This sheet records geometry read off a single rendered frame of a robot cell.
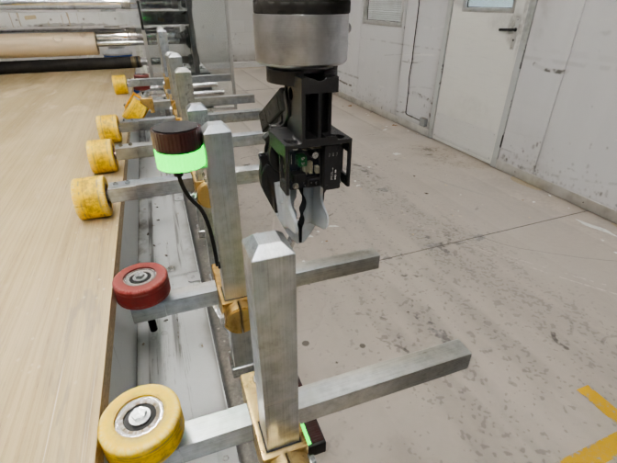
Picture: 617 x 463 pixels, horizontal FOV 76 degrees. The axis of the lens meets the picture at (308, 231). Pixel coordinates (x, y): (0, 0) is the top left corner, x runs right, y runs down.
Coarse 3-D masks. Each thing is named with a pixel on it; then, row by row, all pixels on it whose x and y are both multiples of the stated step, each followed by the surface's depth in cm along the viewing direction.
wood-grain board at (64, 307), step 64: (0, 128) 133; (64, 128) 133; (0, 192) 88; (64, 192) 88; (0, 256) 66; (64, 256) 66; (0, 320) 53; (64, 320) 53; (0, 384) 44; (64, 384) 44; (0, 448) 38; (64, 448) 38
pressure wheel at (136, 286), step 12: (144, 264) 63; (156, 264) 63; (120, 276) 61; (132, 276) 61; (144, 276) 61; (156, 276) 61; (120, 288) 58; (132, 288) 58; (144, 288) 58; (156, 288) 59; (168, 288) 62; (120, 300) 59; (132, 300) 58; (144, 300) 58; (156, 300) 60; (156, 324) 66
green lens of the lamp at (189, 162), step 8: (192, 152) 48; (200, 152) 49; (160, 160) 48; (168, 160) 47; (176, 160) 47; (184, 160) 48; (192, 160) 48; (200, 160) 49; (160, 168) 49; (168, 168) 48; (176, 168) 48; (184, 168) 48; (192, 168) 49
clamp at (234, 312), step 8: (216, 272) 68; (216, 280) 66; (224, 296) 62; (224, 304) 61; (232, 304) 61; (240, 304) 61; (224, 312) 61; (232, 312) 60; (240, 312) 60; (248, 312) 60; (224, 320) 60; (232, 320) 60; (240, 320) 61; (248, 320) 61; (232, 328) 61; (240, 328) 61; (248, 328) 62
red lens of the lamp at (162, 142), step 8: (200, 128) 49; (152, 136) 47; (160, 136) 46; (168, 136) 46; (176, 136) 46; (184, 136) 46; (192, 136) 47; (200, 136) 49; (152, 144) 48; (160, 144) 47; (168, 144) 46; (176, 144) 46; (184, 144) 47; (192, 144) 48; (200, 144) 49; (168, 152) 47; (176, 152) 47
